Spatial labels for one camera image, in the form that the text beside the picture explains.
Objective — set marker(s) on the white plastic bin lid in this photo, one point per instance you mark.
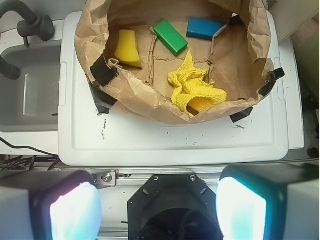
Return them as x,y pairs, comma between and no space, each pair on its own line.
118,139

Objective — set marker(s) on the gripper right finger pad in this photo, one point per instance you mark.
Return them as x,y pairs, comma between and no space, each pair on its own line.
269,201

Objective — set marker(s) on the brown paper bag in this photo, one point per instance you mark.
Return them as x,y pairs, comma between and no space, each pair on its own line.
238,58

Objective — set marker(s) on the green rectangular block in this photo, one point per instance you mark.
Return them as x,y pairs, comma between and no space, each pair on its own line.
170,37

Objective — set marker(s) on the black octagonal mount plate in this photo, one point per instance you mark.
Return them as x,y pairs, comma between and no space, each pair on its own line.
173,207

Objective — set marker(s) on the yellow microfiber cloth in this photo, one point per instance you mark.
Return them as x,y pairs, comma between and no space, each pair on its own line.
191,94

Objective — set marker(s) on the aluminium frame rail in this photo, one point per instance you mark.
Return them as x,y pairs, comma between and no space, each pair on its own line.
137,176

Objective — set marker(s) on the gripper left finger pad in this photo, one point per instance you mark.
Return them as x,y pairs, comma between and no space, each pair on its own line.
49,205

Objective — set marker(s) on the blue rectangular block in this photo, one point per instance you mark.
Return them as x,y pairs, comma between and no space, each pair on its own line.
202,29

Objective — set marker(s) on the grey toy sink basin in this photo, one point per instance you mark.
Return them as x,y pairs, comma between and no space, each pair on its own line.
30,103

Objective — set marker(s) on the yellow sponge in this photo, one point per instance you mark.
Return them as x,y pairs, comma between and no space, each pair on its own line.
127,49

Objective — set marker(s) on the dark grey faucet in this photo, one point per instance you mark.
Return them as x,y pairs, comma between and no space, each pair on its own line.
32,24

